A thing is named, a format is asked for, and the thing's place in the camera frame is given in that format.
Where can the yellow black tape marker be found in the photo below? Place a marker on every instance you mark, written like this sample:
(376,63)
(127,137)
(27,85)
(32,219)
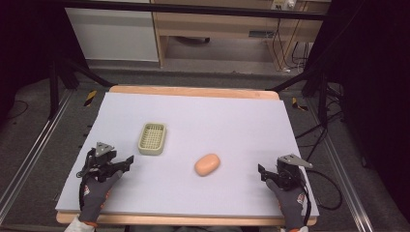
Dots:
(90,97)
(299,105)

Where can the wooden table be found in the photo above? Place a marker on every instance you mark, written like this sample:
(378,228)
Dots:
(193,91)

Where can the black frame strut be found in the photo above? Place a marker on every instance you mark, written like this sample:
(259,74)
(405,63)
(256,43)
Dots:
(71,77)
(309,82)

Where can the aluminium floor rail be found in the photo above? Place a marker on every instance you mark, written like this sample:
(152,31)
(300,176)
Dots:
(35,148)
(341,180)

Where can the orange soap bar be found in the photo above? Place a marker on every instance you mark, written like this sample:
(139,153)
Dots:
(207,164)

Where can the wooden desk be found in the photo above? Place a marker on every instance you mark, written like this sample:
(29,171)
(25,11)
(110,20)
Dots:
(219,27)

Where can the white table mat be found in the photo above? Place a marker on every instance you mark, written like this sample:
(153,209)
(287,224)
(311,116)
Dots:
(206,122)

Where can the person's right hand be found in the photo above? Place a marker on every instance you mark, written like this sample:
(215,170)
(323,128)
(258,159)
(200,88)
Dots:
(289,203)

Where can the white power strip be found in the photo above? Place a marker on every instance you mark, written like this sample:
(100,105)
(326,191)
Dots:
(284,4)

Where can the black horizontal frame bar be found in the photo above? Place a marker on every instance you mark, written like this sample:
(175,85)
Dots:
(193,10)

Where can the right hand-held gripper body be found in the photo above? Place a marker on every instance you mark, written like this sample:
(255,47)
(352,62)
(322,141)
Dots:
(289,172)

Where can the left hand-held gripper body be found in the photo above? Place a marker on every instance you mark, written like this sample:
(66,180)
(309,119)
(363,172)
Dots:
(100,158)

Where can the pale green soap dish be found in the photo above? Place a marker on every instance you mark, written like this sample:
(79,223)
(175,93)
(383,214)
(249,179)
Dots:
(152,138)

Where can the person's left hand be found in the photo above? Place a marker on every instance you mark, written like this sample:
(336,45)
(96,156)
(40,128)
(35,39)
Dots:
(95,196)

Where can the white cabinet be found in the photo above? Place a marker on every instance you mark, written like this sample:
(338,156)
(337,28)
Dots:
(112,34)

